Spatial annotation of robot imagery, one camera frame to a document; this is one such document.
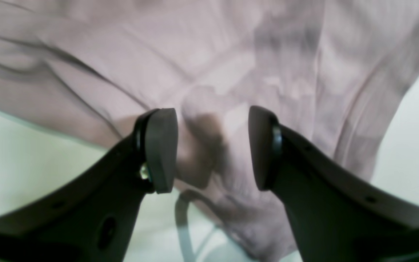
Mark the pink T-shirt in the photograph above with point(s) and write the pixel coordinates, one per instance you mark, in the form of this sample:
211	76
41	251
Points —
334	71

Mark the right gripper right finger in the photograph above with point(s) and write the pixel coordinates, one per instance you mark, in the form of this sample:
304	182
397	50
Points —
334	216

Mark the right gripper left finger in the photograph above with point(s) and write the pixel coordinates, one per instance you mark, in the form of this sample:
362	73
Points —
91	219

